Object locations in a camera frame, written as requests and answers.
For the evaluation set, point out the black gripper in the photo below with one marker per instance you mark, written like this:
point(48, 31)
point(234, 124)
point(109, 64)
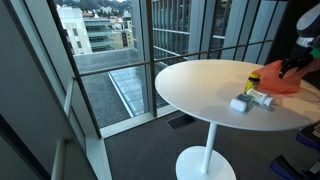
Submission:
point(298, 58)

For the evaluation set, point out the orange plastic bag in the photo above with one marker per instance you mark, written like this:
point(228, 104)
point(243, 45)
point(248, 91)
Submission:
point(276, 81)

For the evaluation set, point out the dark bottle with yellow cap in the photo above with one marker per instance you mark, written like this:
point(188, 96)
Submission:
point(252, 83)

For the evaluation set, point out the white pill bottle yellow label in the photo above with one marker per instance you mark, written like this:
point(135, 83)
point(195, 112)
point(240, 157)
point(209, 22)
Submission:
point(258, 96)

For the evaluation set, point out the small blue white package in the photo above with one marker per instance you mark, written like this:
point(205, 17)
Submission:
point(238, 104)

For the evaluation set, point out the blue edged black platform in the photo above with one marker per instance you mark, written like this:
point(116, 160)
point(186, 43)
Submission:
point(286, 168)
point(308, 138)

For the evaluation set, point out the metal window railing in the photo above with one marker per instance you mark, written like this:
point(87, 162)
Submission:
point(113, 67)
point(213, 50)

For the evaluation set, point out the dark floor vent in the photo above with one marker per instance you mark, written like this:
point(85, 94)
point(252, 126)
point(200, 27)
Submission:
point(180, 121)

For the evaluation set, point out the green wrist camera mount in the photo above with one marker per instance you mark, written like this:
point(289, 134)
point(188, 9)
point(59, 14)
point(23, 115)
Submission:
point(316, 53)

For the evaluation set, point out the white table pedestal base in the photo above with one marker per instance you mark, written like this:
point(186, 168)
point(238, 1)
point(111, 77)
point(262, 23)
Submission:
point(210, 143)

